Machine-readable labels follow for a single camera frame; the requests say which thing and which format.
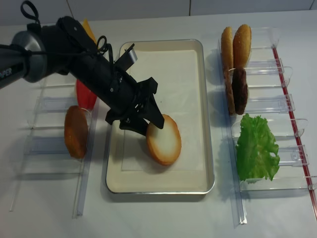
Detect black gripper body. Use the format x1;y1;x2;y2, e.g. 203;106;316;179
70;56;158;124

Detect left top bun half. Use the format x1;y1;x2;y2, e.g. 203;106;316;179
220;27;233;69

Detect orange cheese slice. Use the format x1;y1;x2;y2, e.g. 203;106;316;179
82;18;97;50

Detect right red tomato slice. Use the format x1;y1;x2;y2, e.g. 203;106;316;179
86;91;97;111

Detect white paper liner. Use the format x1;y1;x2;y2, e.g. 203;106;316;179
122;50;205;173

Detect right clear acrylic rack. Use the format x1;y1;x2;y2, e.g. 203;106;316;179
218;28;317;224

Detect clear acrylic rack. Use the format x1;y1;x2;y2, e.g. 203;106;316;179
9;74;99;218
218;28;317;224

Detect left brown meat patty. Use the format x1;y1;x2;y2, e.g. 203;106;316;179
223;68;235;115

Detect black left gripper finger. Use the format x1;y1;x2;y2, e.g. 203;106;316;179
119;119;149;136

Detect left clear acrylic rack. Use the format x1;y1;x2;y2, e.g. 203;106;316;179
9;74;99;218

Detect green lettuce leaf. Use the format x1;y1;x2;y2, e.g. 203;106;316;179
236;114;280;181

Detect left red tomato slice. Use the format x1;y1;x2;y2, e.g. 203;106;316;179
75;79;90;109

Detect right top bun half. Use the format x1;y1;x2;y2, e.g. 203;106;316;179
233;24;252;68

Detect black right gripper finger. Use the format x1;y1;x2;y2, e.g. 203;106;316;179
138;97;164;129

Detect right dark meat patty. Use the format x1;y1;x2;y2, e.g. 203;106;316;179
232;67;248;115

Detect black cable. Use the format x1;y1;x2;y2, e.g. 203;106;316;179
0;0;117;67

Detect bun half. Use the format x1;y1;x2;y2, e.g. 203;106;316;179
233;24;252;68
220;27;233;69

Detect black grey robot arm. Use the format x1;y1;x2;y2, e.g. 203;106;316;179
0;16;164;135

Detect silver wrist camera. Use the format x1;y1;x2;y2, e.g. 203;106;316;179
114;43;138;71

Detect bun slice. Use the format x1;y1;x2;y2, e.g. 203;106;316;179
146;114;182;166
64;106;88;159

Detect red tomato slice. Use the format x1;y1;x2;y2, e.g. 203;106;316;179
75;79;90;109
86;91;97;111

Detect cream metal tray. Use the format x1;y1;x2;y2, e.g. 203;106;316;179
105;39;215;194

